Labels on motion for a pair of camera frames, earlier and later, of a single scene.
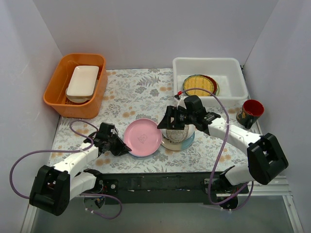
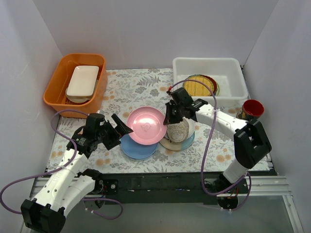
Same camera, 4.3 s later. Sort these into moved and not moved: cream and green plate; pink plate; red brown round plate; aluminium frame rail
Moved: pink plate
Not moved: aluminium frame rail; red brown round plate; cream and green plate
